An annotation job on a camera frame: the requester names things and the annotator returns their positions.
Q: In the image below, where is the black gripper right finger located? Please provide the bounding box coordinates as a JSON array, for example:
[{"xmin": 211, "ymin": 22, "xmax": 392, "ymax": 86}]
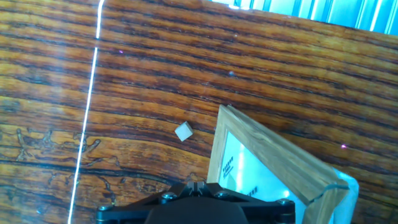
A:
[{"xmin": 198, "ymin": 182, "xmax": 297, "ymax": 224}]

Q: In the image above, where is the small wooden cube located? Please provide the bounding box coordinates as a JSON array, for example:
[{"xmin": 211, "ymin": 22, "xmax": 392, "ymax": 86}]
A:
[{"xmin": 174, "ymin": 121, "xmax": 194, "ymax": 142}]

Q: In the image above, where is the wooden picture frame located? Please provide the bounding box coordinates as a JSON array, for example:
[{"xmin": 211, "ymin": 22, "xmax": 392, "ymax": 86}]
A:
[{"xmin": 206, "ymin": 104, "xmax": 360, "ymax": 224}]

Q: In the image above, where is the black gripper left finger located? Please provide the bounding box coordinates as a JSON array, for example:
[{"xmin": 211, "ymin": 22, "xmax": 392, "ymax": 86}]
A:
[{"xmin": 95, "ymin": 182, "xmax": 199, "ymax": 224}]

